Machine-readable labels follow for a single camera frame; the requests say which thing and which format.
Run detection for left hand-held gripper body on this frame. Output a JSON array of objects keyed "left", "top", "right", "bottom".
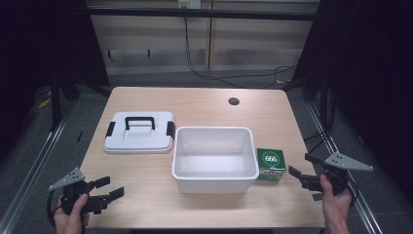
[{"left": 48, "top": 167, "right": 112, "bottom": 216}]

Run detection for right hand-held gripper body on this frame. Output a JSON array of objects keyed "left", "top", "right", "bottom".
[{"left": 299, "top": 150, "right": 375, "bottom": 203}]

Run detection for person's left hand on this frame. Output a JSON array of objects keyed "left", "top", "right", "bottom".
[{"left": 53, "top": 193, "right": 91, "bottom": 234}]

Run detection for person's right hand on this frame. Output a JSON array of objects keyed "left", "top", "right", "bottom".
[{"left": 319, "top": 174, "right": 355, "bottom": 228}]

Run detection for green cardboard box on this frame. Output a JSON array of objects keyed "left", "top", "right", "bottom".
[{"left": 255, "top": 147, "right": 287, "bottom": 182}]

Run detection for white plastic storage box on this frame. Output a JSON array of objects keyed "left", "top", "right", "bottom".
[{"left": 170, "top": 125, "right": 260, "bottom": 195}]

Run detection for yellow floor tape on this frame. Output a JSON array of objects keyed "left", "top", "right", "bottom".
[{"left": 37, "top": 97, "right": 53, "bottom": 110}]

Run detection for dark curtain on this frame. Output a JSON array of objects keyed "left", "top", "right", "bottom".
[
  {"left": 0, "top": 0, "right": 111, "bottom": 164},
  {"left": 290, "top": 0, "right": 413, "bottom": 199}
]

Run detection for metal floor rail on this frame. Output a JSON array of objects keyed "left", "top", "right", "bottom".
[
  {"left": 0, "top": 97, "right": 79, "bottom": 234},
  {"left": 305, "top": 100, "right": 386, "bottom": 234}
]

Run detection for black cables by rail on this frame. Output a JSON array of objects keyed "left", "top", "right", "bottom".
[{"left": 302, "top": 128, "right": 334, "bottom": 154}]

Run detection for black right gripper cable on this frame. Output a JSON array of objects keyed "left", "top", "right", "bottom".
[{"left": 346, "top": 177, "right": 360, "bottom": 208}]

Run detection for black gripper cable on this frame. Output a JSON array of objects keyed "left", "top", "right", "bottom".
[
  {"left": 346, "top": 177, "right": 360, "bottom": 208},
  {"left": 46, "top": 189, "right": 64, "bottom": 228}
]

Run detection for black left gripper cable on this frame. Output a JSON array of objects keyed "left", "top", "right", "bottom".
[{"left": 46, "top": 189, "right": 64, "bottom": 228}]

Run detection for white lid with black handle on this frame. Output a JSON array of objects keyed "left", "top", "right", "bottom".
[{"left": 103, "top": 110, "right": 176, "bottom": 155}]

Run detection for black stand post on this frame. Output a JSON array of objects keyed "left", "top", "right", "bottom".
[{"left": 49, "top": 72, "right": 63, "bottom": 133}]

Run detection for long black floor cable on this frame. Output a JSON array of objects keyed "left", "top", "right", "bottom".
[{"left": 183, "top": 17, "right": 297, "bottom": 90}]

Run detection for black horizontal frame bar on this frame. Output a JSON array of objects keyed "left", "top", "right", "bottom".
[{"left": 87, "top": 7, "right": 321, "bottom": 21}]

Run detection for white wall power outlet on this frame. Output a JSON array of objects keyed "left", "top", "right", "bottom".
[{"left": 177, "top": 0, "right": 203, "bottom": 10}]

